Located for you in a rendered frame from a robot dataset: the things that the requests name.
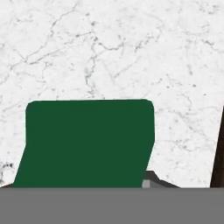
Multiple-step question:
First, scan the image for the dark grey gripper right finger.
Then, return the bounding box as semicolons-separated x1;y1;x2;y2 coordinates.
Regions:
141;170;181;189

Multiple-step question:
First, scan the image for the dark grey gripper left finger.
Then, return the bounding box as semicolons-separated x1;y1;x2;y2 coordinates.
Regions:
0;182;16;189

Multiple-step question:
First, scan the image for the dark green sponge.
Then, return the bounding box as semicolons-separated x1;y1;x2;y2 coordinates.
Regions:
13;99;156;189

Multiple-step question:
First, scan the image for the dark brown cutting board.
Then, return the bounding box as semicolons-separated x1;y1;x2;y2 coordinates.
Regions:
209;105;224;189

